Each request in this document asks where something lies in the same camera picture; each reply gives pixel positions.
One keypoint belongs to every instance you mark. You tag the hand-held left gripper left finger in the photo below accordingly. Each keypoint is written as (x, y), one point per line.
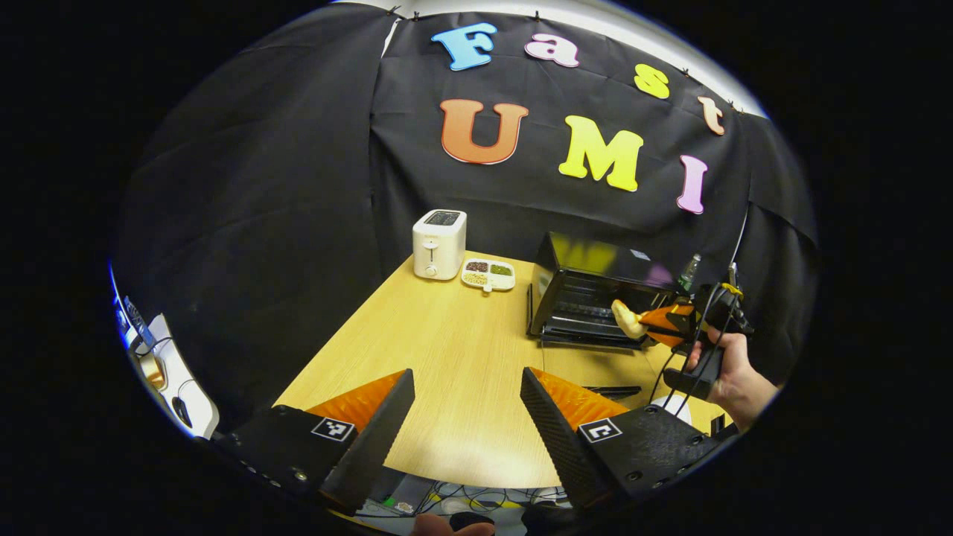
(372, 450)

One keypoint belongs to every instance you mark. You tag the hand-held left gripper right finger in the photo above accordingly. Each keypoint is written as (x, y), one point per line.
(562, 450)

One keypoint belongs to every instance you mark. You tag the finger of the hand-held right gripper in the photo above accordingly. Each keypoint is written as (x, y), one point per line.
(666, 336)
(663, 314)

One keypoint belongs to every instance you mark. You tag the beige bread roll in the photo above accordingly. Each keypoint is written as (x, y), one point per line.
(627, 318)

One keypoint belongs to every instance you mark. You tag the black electric oven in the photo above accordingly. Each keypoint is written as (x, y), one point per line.
(581, 268)

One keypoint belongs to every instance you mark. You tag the green plastic bottle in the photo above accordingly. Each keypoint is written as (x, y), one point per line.
(689, 272)

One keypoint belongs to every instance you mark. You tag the white oval plate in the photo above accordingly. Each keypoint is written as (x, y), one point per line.
(674, 408)

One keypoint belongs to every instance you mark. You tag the white divided seed dish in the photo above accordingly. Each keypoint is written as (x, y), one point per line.
(488, 274)

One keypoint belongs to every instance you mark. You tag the white toaster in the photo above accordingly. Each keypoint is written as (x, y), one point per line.
(439, 242)

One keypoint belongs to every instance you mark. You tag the brown tape roll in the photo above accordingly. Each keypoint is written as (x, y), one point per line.
(154, 371)

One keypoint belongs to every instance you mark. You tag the black backdrop cloth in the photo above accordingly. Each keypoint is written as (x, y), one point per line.
(298, 186)

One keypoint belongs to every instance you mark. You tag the laptop with lit screen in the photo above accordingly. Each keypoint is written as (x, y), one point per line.
(130, 320)

